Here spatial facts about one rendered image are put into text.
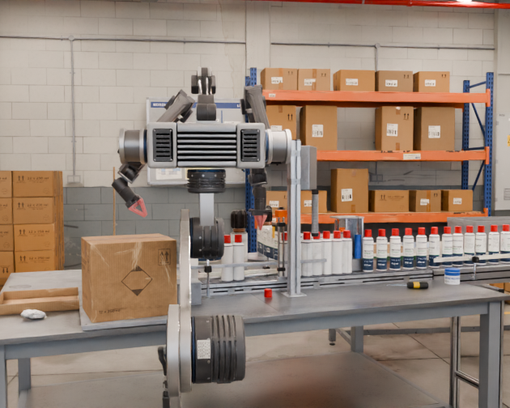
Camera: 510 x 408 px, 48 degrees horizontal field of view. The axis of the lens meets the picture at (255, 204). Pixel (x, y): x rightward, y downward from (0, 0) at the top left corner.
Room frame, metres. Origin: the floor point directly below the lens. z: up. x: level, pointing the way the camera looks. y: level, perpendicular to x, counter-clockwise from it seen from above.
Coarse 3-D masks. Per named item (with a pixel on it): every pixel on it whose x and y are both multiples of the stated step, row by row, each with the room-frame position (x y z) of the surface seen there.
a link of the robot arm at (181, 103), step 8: (176, 96) 2.36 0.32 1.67; (184, 96) 2.34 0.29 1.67; (176, 104) 2.31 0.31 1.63; (184, 104) 2.33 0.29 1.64; (192, 104) 2.36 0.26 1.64; (168, 112) 2.27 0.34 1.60; (176, 112) 2.29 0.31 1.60; (184, 112) 2.41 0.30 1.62; (160, 120) 2.24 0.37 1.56; (168, 120) 2.26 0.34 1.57
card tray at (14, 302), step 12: (60, 288) 2.41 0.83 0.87; (72, 288) 2.42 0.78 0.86; (0, 300) 2.23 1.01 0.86; (12, 300) 2.32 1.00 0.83; (24, 300) 2.32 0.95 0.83; (36, 300) 2.32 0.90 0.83; (48, 300) 2.32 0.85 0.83; (60, 300) 2.16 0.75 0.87; (72, 300) 2.18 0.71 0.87; (0, 312) 2.10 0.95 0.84; (12, 312) 2.11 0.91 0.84
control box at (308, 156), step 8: (304, 152) 2.44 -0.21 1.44; (312, 152) 2.50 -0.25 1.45; (304, 160) 2.44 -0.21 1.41; (312, 160) 2.50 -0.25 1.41; (304, 168) 2.44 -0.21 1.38; (312, 168) 2.50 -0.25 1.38; (304, 176) 2.44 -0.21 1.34; (312, 176) 2.50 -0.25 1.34; (304, 184) 2.44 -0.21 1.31; (312, 184) 2.50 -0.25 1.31
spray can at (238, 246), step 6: (240, 234) 2.53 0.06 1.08; (240, 240) 2.51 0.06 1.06; (234, 246) 2.51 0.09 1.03; (240, 246) 2.50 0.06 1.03; (234, 252) 2.51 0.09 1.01; (240, 252) 2.50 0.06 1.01; (234, 258) 2.51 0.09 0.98; (240, 258) 2.50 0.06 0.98; (234, 270) 2.51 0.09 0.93; (240, 270) 2.50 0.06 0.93; (234, 276) 2.51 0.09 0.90; (240, 276) 2.50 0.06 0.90
